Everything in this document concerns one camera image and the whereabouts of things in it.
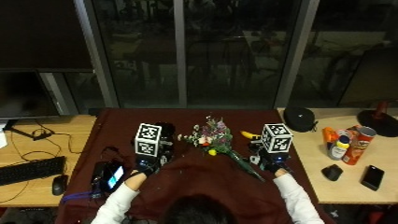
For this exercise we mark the black computer mouse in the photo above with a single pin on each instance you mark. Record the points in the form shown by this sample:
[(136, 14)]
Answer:
[(60, 184)]

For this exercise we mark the black round pouch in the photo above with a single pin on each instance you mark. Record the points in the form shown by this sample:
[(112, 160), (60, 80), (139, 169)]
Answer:
[(298, 118)]

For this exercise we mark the black ergonomic mouse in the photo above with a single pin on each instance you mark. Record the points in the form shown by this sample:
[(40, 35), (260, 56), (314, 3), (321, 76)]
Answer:
[(332, 172)]

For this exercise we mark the orange bottle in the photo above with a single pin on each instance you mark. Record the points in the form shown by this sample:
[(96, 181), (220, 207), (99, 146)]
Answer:
[(329, 135)]

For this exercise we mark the white marker cube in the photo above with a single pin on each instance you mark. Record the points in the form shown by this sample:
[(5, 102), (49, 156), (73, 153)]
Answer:
[(277, 137), (147, 139)]

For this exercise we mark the flower bouquet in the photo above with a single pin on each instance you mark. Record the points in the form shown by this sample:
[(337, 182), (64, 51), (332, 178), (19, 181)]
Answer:
[(216, 140)]

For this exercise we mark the dark red tablecloth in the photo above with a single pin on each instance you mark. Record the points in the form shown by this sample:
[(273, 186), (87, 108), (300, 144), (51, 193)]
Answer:
[(198, 174)]

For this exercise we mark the black smartphone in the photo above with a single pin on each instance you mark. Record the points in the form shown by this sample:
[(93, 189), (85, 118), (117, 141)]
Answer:
[(371, 177)]

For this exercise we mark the white bottle yellow cap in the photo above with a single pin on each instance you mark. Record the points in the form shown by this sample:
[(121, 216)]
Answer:
[(338, 148)]

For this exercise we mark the person's left hand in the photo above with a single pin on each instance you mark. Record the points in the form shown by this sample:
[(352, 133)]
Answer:
[(160, 146)]

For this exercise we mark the yellow banana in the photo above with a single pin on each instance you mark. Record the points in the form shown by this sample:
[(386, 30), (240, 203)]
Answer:
[(249, 135)]

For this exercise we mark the black smartphone lit screen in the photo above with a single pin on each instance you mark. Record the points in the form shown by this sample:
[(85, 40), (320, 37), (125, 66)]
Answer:
[(113, 176)]

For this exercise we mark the black keyboard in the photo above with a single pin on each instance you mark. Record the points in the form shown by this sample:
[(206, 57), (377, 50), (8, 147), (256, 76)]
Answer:
[(32, 170)]

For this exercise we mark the the person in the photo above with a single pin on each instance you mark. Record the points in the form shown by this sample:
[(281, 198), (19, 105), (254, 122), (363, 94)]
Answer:
[(198, 210)]

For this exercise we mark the person's right hand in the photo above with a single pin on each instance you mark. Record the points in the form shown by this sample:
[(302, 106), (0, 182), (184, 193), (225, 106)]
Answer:
[(265, 157)]

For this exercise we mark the red chips can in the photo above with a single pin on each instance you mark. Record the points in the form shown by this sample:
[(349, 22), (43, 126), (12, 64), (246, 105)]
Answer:
[(358, 145)]

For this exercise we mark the black round lamp base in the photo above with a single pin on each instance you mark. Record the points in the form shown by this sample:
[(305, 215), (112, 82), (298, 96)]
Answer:
[(379, 121)]

